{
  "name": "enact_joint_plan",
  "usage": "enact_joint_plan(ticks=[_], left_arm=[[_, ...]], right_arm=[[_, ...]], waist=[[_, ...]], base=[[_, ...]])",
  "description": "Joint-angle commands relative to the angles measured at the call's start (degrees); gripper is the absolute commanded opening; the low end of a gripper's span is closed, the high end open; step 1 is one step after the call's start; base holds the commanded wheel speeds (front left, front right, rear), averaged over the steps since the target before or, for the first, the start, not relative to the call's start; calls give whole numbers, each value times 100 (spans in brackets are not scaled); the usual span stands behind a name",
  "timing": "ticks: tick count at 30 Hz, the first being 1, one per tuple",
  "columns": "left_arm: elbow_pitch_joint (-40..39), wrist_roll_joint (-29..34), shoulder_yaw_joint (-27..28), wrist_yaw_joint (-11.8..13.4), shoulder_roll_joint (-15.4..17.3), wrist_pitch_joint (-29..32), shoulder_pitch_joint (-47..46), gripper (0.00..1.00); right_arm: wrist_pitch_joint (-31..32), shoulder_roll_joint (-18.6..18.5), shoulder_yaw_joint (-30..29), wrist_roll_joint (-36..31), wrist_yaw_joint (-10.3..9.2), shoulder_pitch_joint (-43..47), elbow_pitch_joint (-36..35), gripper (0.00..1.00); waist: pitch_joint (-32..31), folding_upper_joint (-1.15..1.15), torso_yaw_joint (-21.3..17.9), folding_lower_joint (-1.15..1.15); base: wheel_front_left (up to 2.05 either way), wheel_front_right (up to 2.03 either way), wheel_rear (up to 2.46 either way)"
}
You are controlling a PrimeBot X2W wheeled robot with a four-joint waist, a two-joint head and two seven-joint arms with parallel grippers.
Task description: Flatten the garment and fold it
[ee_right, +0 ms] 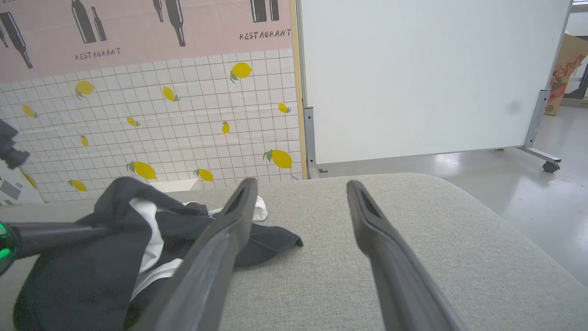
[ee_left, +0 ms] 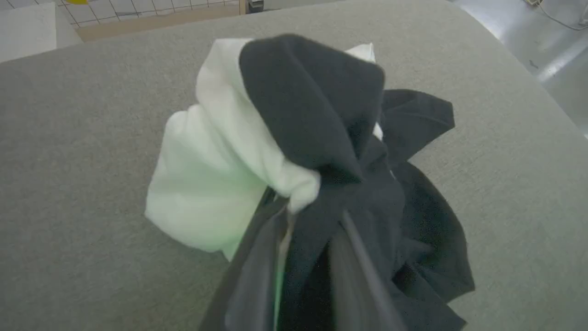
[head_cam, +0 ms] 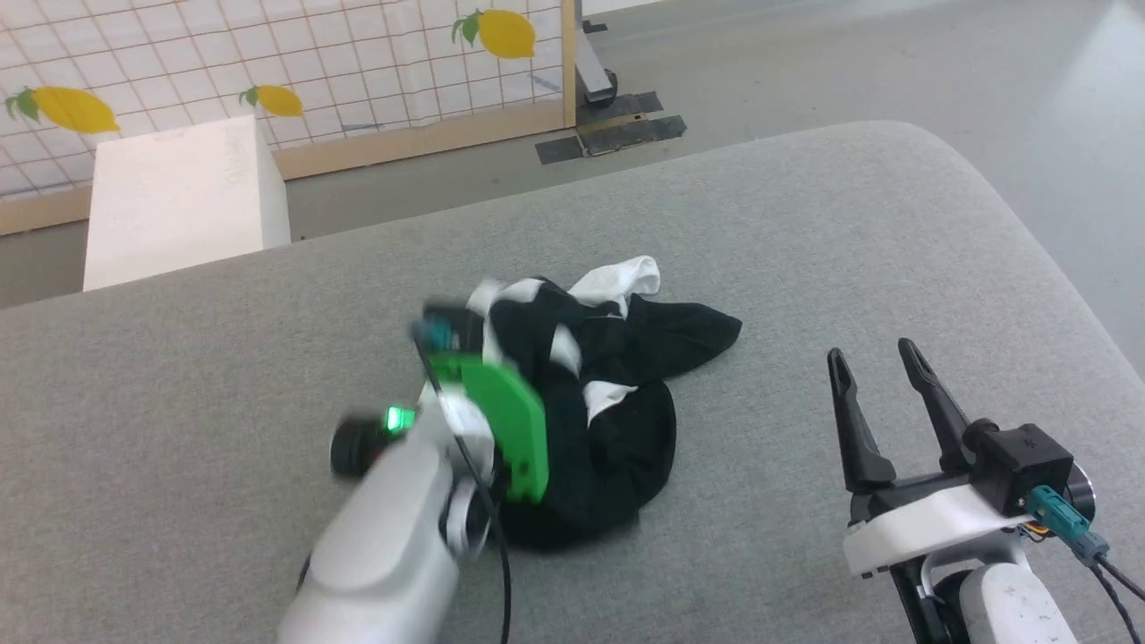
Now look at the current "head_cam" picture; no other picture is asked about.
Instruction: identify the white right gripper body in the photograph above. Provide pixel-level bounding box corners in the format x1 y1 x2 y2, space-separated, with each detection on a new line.
843 470 1031 579

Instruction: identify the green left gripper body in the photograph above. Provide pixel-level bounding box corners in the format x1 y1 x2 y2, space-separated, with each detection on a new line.
428 352 549 504

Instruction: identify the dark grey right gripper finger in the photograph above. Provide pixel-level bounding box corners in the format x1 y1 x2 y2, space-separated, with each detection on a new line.
898 337 976 476
827 348 898 494

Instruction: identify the black and white garment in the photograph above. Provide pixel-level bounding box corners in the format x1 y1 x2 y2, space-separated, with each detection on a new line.
465 256 743 551

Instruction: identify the grey fabric sofa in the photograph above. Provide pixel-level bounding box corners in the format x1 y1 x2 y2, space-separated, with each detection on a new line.
0 121 1145 644

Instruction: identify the large dark floor plate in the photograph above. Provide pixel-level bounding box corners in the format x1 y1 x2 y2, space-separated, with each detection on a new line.
535 114 689 166

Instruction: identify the small dark floor plate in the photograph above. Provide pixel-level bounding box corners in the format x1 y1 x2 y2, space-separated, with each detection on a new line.
577 90 666 123

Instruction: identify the metal leg with caster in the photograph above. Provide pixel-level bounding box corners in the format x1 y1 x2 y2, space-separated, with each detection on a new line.
576 0 619 110

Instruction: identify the white box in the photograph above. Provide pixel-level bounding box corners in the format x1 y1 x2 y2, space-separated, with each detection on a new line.
82 114 293 292

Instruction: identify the lemon pattern grid panel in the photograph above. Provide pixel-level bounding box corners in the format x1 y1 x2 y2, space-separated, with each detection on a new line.
0 0 579 236

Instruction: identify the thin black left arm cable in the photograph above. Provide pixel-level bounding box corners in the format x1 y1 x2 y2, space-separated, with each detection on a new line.
415 338 513 644

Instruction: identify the black cable with teal plug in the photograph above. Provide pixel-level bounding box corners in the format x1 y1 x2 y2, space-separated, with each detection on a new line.
1026 487 1145 620

